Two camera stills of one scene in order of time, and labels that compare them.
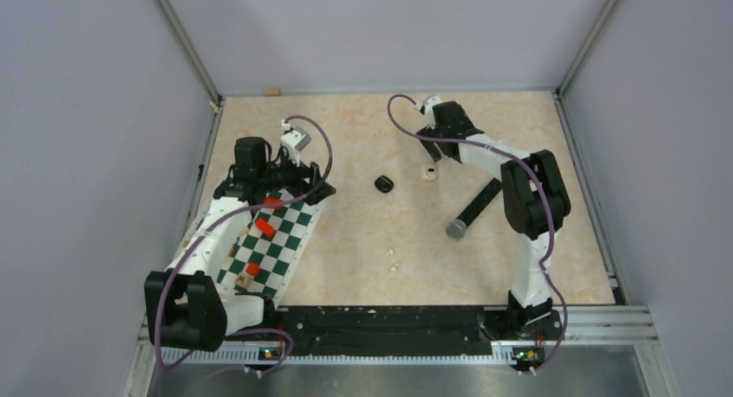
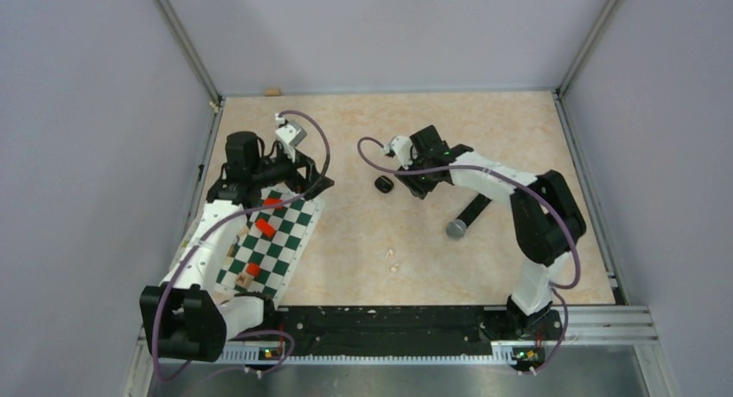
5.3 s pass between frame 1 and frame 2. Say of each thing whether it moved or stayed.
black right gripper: moved
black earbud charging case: stayed
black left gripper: stayed
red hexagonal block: stayed
